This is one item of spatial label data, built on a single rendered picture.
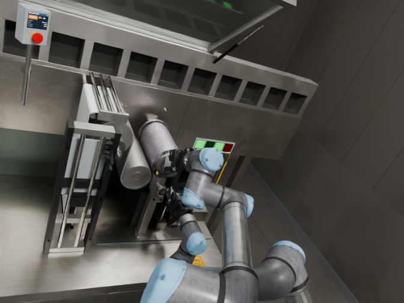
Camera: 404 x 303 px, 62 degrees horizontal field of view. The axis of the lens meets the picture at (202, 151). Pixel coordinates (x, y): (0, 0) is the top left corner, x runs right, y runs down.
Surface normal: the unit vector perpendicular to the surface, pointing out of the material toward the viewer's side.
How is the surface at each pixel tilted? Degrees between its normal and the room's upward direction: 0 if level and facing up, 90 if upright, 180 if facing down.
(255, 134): 90
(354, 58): 90
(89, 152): 90
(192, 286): 26
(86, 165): 90
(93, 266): 0
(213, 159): 51
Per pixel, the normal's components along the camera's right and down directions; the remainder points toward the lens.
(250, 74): 0.36, 0.55
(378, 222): -0.88, -0.11
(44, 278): 0.35, -0.83
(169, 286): 0.20, -0.42
